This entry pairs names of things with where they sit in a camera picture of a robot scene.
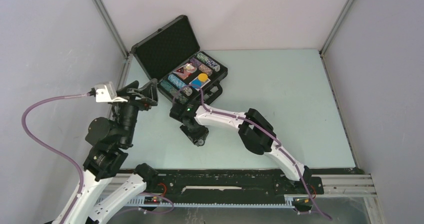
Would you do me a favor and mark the purple orange chip row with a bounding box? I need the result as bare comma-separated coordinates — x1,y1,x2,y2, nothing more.
189,58,213,76

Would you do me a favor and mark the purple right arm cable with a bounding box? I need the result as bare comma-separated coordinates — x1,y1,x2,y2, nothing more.
172,84,333,222

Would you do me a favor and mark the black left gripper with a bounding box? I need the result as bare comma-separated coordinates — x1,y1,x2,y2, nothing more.
112,78,160,145

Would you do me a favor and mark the black poker set case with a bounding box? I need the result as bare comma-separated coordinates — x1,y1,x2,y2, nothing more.
131,15,228,104

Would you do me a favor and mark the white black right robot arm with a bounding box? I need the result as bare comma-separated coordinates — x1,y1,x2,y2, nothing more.
169,103,312,193

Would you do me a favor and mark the yellow round button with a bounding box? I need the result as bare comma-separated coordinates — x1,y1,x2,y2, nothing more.
197,73,209,82

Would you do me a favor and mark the blue round button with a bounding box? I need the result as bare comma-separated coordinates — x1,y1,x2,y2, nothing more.
191,79,203,89

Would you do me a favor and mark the green blue chip row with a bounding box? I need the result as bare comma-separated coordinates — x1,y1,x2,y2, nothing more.
196,52,221,72

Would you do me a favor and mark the light blue grey chip row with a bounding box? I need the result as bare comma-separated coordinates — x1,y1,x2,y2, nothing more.
168,74,193,96

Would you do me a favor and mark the clear round dealer button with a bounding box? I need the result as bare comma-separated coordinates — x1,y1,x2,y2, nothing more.
184,63,197,73

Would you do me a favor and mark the red playing card deck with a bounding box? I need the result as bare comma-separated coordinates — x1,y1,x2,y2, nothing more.
173,67,197,80

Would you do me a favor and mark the blue playing card deck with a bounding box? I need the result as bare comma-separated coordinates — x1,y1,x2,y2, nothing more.
189,73,211,91

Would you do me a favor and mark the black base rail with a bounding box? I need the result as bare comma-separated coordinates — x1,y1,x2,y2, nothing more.
146,169,324,205

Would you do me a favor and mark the all in triangle token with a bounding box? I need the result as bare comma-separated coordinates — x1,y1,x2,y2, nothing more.
174,67,188,80

